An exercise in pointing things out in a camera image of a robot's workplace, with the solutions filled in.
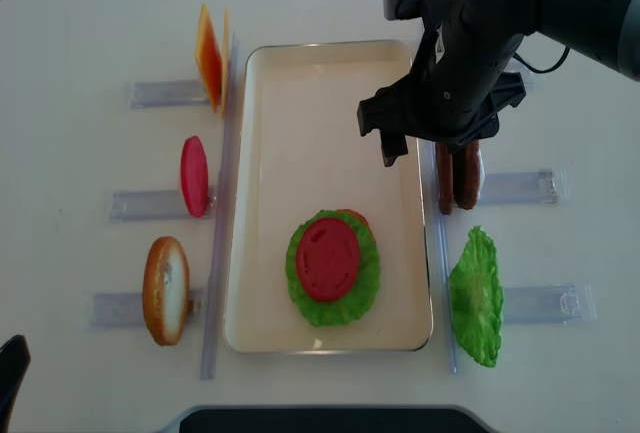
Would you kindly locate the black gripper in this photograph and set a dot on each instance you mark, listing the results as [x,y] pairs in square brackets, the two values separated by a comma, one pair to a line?
[454,90]

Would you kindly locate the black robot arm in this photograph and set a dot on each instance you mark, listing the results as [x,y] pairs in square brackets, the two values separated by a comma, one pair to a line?
[606,31]

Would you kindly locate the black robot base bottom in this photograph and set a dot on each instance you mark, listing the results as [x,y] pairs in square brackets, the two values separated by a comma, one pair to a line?
[325,420]

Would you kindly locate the dark brown meat patty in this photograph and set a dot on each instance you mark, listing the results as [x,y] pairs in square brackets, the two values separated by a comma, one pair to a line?
[469,170]

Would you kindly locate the red tomato slice on burger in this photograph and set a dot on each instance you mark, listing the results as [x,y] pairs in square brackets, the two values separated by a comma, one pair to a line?
[327,259]

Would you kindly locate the green lettuce leaf on burger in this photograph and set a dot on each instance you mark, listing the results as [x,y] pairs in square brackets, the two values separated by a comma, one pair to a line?
[361,297]

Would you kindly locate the standing green lettuce leaf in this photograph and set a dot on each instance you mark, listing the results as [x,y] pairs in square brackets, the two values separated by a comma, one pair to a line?
[477,299]

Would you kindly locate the standing red tomato slice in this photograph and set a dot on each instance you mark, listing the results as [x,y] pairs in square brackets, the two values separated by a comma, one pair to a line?
[194,177]

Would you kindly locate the orange cheese slice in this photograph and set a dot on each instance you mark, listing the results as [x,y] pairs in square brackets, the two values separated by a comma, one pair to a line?
[208,58]

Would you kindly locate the clear cheese holder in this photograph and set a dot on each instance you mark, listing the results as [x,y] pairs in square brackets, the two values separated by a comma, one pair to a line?
[168,94]

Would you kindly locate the clear lettuce holder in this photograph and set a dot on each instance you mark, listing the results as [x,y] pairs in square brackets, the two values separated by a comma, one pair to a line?
[555,304]

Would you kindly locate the clear tomato holder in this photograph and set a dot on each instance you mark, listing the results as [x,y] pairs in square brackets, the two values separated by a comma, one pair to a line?
[147,206]

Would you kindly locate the white crust bread slice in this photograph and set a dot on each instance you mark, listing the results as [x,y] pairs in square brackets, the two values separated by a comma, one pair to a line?
[165,295]

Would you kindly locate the clear bread holder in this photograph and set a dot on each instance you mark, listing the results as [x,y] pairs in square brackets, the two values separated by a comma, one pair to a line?
[113,310]

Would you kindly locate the bottom bun slice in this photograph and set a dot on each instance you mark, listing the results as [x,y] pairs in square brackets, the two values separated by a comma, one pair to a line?
[359,217]

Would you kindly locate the cream rectangular tray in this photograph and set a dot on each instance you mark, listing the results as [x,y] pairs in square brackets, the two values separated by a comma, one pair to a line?
[301,152]

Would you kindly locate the clear patty holder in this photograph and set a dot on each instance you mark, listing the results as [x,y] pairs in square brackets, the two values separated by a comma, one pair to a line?
[545,186]

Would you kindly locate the black object bottom left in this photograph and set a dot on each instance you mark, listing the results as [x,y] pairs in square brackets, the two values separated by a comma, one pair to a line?
[15,358]

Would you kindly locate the right clear acrylic rail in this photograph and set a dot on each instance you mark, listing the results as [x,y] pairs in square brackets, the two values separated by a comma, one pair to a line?
[440,247]

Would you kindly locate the clear acrylic rail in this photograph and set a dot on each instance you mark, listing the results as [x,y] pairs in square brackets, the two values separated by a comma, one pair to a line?
[227,183]
[440,247]

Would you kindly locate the left clear acrylic rail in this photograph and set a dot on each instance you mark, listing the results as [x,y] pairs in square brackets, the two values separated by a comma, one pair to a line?
[227,183]

